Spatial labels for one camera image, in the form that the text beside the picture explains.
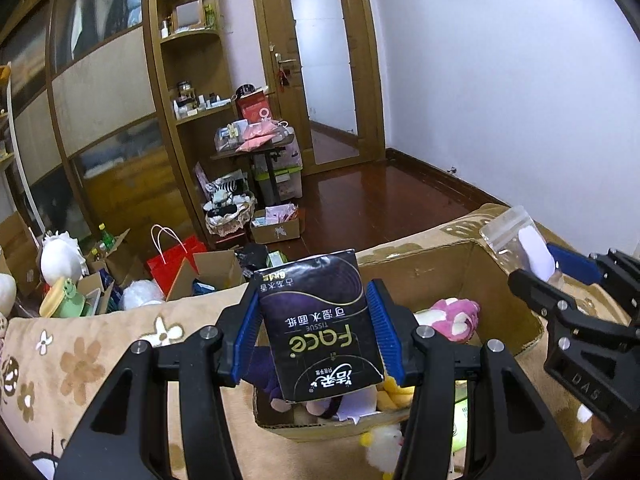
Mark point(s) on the black bag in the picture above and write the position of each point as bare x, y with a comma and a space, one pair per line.
255, 255

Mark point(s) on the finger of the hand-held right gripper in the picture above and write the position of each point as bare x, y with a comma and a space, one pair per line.
537, 294
575, 265

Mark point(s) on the white bear plush toy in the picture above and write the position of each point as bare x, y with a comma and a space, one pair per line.
5, 295

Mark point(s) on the white round plush toy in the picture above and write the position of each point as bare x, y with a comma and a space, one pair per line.
60, 260

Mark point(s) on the basket of socks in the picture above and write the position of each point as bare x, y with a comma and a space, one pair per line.
227, 210

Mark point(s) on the cardboard box with bottles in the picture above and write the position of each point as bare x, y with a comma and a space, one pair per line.
117, 260

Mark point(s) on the small wooden side table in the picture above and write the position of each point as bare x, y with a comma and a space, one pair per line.
250, 152

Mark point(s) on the pink pouch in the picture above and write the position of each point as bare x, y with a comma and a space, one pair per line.
257, 137

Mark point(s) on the yellow plush toy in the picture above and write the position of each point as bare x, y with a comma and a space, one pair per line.
392, 394

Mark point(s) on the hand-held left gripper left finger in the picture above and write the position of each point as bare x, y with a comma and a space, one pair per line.
245, 340

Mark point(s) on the green bottle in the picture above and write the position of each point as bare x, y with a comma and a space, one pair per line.
103, 234

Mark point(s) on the open brown cardboard box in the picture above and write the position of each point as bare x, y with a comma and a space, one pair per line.
215, 270

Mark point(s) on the small flat cardboard box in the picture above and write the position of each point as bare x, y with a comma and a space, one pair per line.
277, 230

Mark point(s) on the wooden corner shelf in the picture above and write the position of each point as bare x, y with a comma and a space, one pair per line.
192, 37

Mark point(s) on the white fluffy bundle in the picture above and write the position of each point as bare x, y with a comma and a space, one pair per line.
140, 295

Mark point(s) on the small picture frame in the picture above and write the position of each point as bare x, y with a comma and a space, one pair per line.
189, 10

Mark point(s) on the black tissue pack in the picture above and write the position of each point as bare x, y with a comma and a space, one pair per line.
320, 325

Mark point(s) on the green tissue pack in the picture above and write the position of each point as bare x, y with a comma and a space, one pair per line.
461, 432

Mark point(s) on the wooden wardrobe with glass doors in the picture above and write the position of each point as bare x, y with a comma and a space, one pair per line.
100, 85

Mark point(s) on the red gift bag white print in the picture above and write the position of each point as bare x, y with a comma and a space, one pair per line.
255, 107

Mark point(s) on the white fluffy chick plush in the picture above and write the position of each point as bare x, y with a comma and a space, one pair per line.
382, 442

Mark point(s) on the wooden door with mirror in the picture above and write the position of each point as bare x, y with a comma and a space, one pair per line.
370, 110

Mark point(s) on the green frog toy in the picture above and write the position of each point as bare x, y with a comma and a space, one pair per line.
65, 300

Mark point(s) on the cardboard box yellow print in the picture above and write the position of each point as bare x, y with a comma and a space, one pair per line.
435, 272

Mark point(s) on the white curved pole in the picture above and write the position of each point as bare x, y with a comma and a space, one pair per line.
20, 160

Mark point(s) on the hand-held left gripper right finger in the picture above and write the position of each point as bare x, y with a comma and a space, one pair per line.
387, 335

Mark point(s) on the tall brown cardboard box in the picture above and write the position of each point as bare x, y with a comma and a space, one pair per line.
10, 240

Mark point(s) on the small clear zip bag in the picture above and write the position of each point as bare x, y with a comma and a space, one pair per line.
505, 230

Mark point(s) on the clear plastic storage bin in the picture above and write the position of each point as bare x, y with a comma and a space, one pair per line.
287, 170

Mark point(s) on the pink plush toy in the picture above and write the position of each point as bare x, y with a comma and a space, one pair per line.
457, 316

